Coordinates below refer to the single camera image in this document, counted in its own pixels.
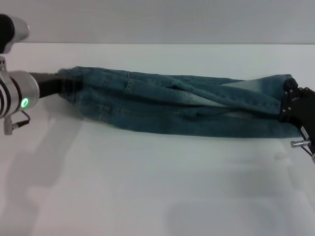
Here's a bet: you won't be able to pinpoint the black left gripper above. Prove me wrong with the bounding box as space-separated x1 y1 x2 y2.
29 71 82 99

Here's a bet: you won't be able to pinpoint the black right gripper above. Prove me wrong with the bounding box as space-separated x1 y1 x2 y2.
279 78 315 148

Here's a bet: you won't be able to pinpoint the blue denim shorts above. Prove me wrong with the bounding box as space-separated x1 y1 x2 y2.
57 65 305 139

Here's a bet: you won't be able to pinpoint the silver right camera mount bolt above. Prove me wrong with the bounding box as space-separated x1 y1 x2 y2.
290 140 312 148

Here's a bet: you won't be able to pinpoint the purple right wrist cable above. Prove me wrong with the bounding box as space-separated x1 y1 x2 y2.
301 146 315 157

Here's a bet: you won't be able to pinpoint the purple wrist cable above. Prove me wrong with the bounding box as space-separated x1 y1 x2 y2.
301 146 315 157
11 111 32 126

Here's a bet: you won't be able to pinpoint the purple left wrist cable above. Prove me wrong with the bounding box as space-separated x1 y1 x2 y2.
11 111 32 126

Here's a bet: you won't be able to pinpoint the silver left camera mount clamp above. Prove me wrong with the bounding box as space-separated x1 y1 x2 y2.
0 56 15 136

